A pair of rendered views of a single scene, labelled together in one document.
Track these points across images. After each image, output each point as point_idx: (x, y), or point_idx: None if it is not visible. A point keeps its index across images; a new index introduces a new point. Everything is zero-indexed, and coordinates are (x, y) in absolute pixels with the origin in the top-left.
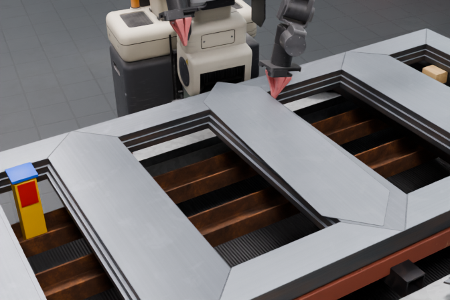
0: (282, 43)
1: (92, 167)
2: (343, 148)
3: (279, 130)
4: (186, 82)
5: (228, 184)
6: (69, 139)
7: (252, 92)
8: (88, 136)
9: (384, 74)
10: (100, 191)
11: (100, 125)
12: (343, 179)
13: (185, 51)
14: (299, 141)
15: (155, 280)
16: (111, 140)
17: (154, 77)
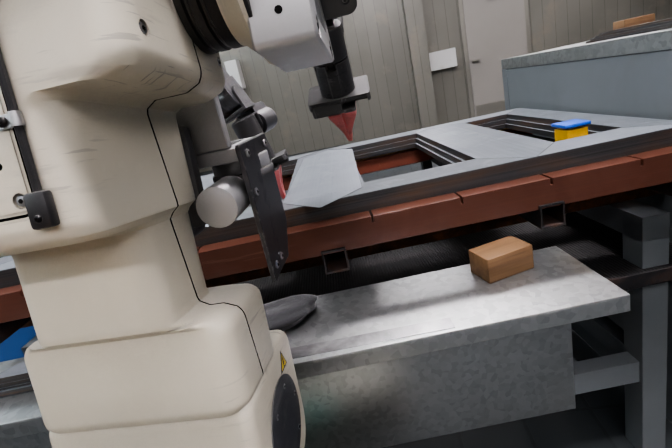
0: (272, 118)
1: (501, 143)
2: (294, 170)
3: (320, 174)
4: (298, 421)
5: None
6: (534, 152)
7: (298, 198)
8: (511, 155)
9: None
10: (491, 137)
11: (497, 163)
12: (319, 159)
13: (272, 348)
14: (316, 170)
15: (457, 126)
16: (482, 156)
17: None
